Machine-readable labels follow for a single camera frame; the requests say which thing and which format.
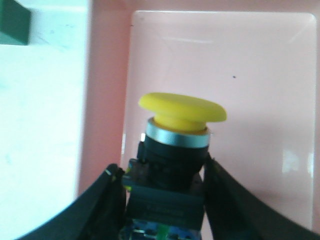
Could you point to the green cube right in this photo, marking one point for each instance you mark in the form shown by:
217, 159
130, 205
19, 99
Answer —
15, 22

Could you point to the yellow push button switch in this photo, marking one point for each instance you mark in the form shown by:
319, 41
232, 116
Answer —
166, 196

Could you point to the pink plastic bin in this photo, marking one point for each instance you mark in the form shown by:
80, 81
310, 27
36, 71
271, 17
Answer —
259, 59

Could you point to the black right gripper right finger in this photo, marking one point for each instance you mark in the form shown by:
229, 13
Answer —
236, 214

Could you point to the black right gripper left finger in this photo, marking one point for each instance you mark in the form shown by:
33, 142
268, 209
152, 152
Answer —
97, 214

